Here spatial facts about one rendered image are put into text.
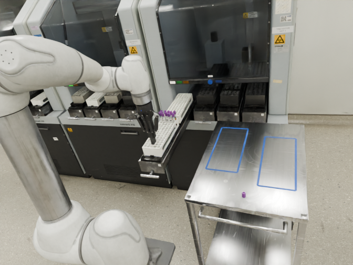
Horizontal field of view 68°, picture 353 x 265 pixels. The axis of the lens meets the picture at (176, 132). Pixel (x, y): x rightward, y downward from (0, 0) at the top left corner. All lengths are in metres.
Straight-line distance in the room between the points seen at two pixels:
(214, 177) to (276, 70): 0.74
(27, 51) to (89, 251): 0.61
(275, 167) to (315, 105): 1.83
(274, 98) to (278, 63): 0.21
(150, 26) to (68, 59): 1.02
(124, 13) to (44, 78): 1.12
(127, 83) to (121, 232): 0.60
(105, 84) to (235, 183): 0.68
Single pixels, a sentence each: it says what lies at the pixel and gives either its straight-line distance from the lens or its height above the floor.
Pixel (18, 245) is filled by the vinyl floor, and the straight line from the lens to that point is 2.52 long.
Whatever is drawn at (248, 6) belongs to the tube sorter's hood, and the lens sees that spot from 1.48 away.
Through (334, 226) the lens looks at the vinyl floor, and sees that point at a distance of 2.11.
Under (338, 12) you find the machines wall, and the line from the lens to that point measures 2.68.
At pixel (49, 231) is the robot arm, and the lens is 0.96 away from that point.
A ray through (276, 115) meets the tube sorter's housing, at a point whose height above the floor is 0.73.
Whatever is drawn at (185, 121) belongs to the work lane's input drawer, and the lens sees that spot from 1.59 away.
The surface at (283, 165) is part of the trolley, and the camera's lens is 1.21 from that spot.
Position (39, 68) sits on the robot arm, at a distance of 0.63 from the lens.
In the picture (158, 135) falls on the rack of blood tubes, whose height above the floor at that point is 0.86.
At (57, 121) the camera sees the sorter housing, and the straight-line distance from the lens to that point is 2.34.
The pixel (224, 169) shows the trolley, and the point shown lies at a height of 0.82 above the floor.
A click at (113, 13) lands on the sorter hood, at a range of 1.76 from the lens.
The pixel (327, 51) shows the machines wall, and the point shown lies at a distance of 2.75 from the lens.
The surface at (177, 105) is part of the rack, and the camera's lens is 1.64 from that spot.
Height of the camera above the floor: 1.61
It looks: 33 degrees down
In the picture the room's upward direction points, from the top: 11 degrees counter-clockwise
